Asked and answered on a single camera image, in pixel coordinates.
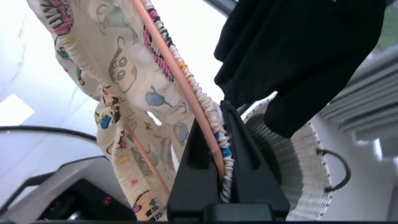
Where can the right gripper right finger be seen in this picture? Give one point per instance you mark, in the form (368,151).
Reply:
(255,180)

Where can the pink clothes hanger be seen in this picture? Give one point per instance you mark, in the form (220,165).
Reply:
(174,68)

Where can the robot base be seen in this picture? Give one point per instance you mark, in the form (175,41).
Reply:
(46,180)

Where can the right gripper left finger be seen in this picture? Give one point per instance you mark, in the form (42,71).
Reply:
(194,183)

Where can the white laundry basket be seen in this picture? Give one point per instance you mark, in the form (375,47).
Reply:
(298,161)

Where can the cream printed garment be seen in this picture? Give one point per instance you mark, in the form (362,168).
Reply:
(130,93)

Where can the beige curtain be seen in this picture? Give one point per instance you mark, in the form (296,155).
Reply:
(360,105)

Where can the black garment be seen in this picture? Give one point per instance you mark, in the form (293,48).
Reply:
(295,62)

